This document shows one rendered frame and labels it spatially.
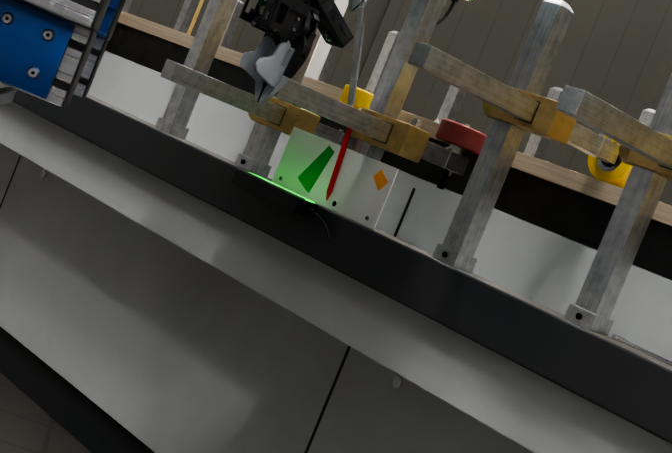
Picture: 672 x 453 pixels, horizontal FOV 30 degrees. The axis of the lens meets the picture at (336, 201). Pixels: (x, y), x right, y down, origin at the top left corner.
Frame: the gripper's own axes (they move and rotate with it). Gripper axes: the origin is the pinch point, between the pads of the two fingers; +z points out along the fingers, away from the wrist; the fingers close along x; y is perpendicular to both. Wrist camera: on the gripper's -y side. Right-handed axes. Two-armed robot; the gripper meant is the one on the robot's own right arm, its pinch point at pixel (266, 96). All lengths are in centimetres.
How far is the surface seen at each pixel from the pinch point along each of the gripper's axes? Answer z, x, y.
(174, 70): 1.4, -23.5, -0.4
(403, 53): -15.0, -3.0, -25.0
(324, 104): -2.4, 1.5, -9.5
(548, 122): -11.7, 29.4, -24.2
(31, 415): 82, -87, -45
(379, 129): -2.4, 1.5, -22.0
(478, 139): -7.5, 4.1, -41.3
